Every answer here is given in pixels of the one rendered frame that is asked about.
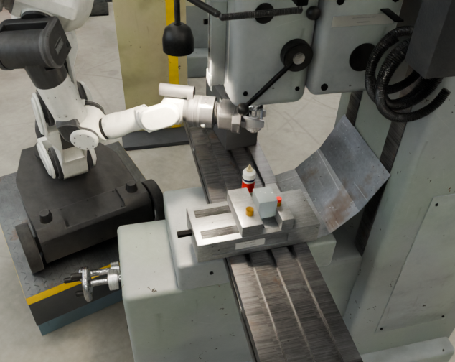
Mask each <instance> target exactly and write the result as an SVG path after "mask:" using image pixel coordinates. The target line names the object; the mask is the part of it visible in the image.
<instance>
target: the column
mask: <svg viewBox="0 0 455 362"><path fill-rule="evenodd" d="M422 1H423V0H403V4H402V7H401V10H400V15H399V17H400V18H401V19H403V20H404V22H398V23H397V25H396V28H397V27H401V26H405V25H406V26H410V25H411V26H413V27H414V26H415V24H416V20H417V17H418V13H419V10H420V7H421V3H422ZM396 69H397V70H395V72H394V73H393V76H391V77H392V78H391V79H390V81H389V83H388V85H392V84H396V83H398V82H400V81H402V80H404V79H405V78H407V77H408V76H409V75H410V74H411V73H412V71H413V70H414V69H413V68H412V67H411V66H410V65H409V64H408V63H407V62H406V61H405V60H404V61H403V62H402V63H401V64H400V65H399V67H398V68H396ZM443 88H446V89H448V90H449V91H451V93H450V95H449V96H448V98H446V100H445V101H444V102H443V104H441V106H439V107H438V108H437V109H436V110H434V111H433V112H432V113H430V114H429V115H427V116H424V117H423V118H422V119H418V120H415V121H410V122H404V123H402V122H394V121H391V120H388V119H386V118H385V117H384V116H383V115H382V114H380V112H379V111H378V109H377V106H376V104H375V103H374V102H373V101H372V100H371V99H370V97H369V95H368V94H367V91H366V90H361V91H352V92H345V93H341V97H340V101H339V107H338V111H337V117H336V120H335V124H334V127H335V126H336V125H337V124H338V122H339V121H340V119H341V118H342V117H343V116H344V115H345V116H346V117H347V119H348V120H349V121H350V123H351V124H352V125H353V126H354V127H355V128H356V130H357V131H358V133H359V134H360V136H361V137H362V138H363V139H364V140H365V142H366V143H367V145H368V146H369V147H370V148H371V150H372V151H373V152H374V153H375V155H376V156H377V158H378V159H379V160H380V162H381V163H382V165H383V166H384V167H385V169H386V170H387V171H388V172H389V173H390V175H391V176H390V177H389V178H388V180H387V181H386V182H385V183H384V184H383V186H382V187H381V188H380V189H379V190H378V191H377V192H376V193H375V194H374V196H373V197H372V198H371V199H370V200H369V202H368V203H367V204H366V205H365V206H364V208H363V209H362V210H361V211H360V212H359V213H358V214H356V215H355V216H353V217H352V218H350V219H349V220H348V221H347V222H346V223H344V226H345V228H346V229H347V231H348V233H349V234H350V236H351V238H352V240H353V241H354V245H355V246H356V248H357V250H358V251H359V253H360V256H361V257H362V263H361V266H360V269H359V271H358V274H357V278H356V280H355V284H354V287H353V289H352V293H351V295H350V299H349V302H348V304H347V308H346V310H345V312H344V316H343V320H344V323H345V325H346V326H347V329H348V330H349V333H350V335H351V337H352V339H353V341H354V343H355V345H356V348H357V350H358V352H359V354H360V355H362V354H366V353H371V352H375V351H381V350H385V349H389V348H395V347H398V346H402V345H408V344H412V343H418V342H422V341H426V340H432V339H436V338H442V337H447V338H449V337H450V335H451V334H452V333H453V331H454V329H455V76H453V77H445V78H443V80H442V81H441V82H440V84H439V85H438V86H437V88H436V89H435V90H434V91H433V92H432V93H431V94H430V95H429V96H427V98H426V99H424V100H422V101H421V102H419V103H418V104H416V105H415V106H412V107H410V108H407V109H405V110H400V111H395V112H398V113H408V112H409V113H410V112H413V111H417V110H419V109H421V108H423V107H425V106H427V105H428V104H429V103H430V102H432V101H433V100H434V98H435V97H436V96H437V95H438V94H439V92H440V91H441V89H443Z"/></svg>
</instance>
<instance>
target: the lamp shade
mask: <svg viewBox="0 0 455 362"><path fill-rule="evenodd" d="M162 46H163V52H164V53H165V54H167V55H171V56H175V57H182V56H186V55H190V54H192V53H193V52H194V36H193V34H192V30H191V28H190V27H189V26H188V25H186V24H185V23H183V22H181V23H180V24H175V23H174V22H172V23H171V24H169V25H167V26H166V27H165V29H164V33H163V37H162Z"/></svg>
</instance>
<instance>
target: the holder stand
mask: <svg viewBox="0 0 455 362"><path fill-rule="evenodd" d="M206 96H214V97H217V102H218V103H219V102H221V101H222V99H229V100H230V98H229V95H228V93H227V91H226V90H225V86H224V85H214V86H209V83H208V82H207V75H206ZM213 131H214V132H215V134H216V135H217V137H218V139H219V140H220V142H221V144H222V145H223V147H224V148H225V150H226V151H227V150H231V149H237V148H241V147H248V146H252V145H256V144H257V136H258V132H256V133H251V132H249V131H248V130H247V129H246V128H243V127H241V131H240V134H237V133H232V132H231V130H226V129H218V128H217V123H216V124H215V125H214V128H213Z"/></svg>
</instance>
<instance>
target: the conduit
mask: <svg viewBox="0 0 455 362"><path fill-rule="evenodd" d="M380 10H381V11H382V12H383V13H384V14H385V15H387V16H388V17H389V18H391V19H392V20H393V21H394V22H404V20H403V19H401V18H400V17H399V16H398V15H397V14H396V13H394V12H393V11H391V10H390V9H389V8H387V9H380ZM413 29H414V27H413V26H411V25H410V26H406V25H405V26H401V27H397V28H395V29H392V30H391V31H389V32H388V33H387V34H385V35H384V37H383V38H381V40H380V41H379V42H378V43H377V45H376V46H375V48H374V49H373V51H372V52H371V53H372V54H370V57H369V60H368V62H367V67H366V70H365V87H366V91H367V94H368V95H369V97H370V99H371V100H372V101H373V102H374V103H375V104H376V106H377V109H378V111H379V112H380V114H382V115H383V116H384V117H385V118H386V119H388V120H391V121H394V122H402V123H404V122H410V121H415V120H418V119H422V118H423V117H424V116H427V115H429V114H430V113H432V112H433V111H434V110H436V109H437V108H438V107H439V106H441V104H443V102H444V101H445V100H446V98H448V96H449V95H450V93H451V91H449V90H448V89H446V88H443V89H441V91H440V92H439V94H438V95H437V96H436V97H435V98H434V100H433V101H432V102H430V103H429V104H428V105H427V106H425V107H423V108H421V109H419V110H417V111H413V112H410V113H409V112H408V113H398V112H395V111H400V110H405V109H407V108H410V107H412V106H415V105H416V104H418V103H419V102H421V101H422V100H424V99H426V98H427V96H429V95H430V94H431V93H432V92H433V91H434V90H435V89H436V88H437V86H438V85H439V84H440V82H441V81H442V80H443V78H429V79H426V78H422V79H421V80H420V82H419V83H418V85H416V86H415V87H414V89H413V90H411V91H410V92H409V93H407V94H406V95H405V96H403V97H400V98H396V99H390V98H389V97H388V94H392V93H397V92H399V91H401V90H403V89H405V88H406V87H408V86H410V85H411V84H413V83H414V81H416V80H417V79H418V78H419V77H420V74H419V73H417V72H416V71H415V70H413V71H412V73H411V74H410V75H409V76H408V77H407V78H405V79H404V80H402V81H400V82H398V83H396V84H392V85H388V83H389V81H390V79H391V78H392V77H391V76H393V73H394V72H395V70H397V69H396V68H398V67H399V65H400V64H401V63H402V62H403V61H404V60H405V56H406V53H407V50H408V46H409V43H410V40H411V36H412V33H413ZM402 36H410V38H408V39H406V40H403V42H401V43H400V44H398V45H397V46H396V47H394V49H393V50H391V52H390V54H388V56H387V57H386V58H385V61H384V62H383V65H381V68H380V71H379V73H378V76H377V80H376V77H375V71H376V67H377V64H378V63H379V61H380V58H381V57H382V56H383V54H385V51H387V49H389V47H392V46H393V45H394V44H395V43H397V42H399V39H398V38H399V37H402Z"/></svg>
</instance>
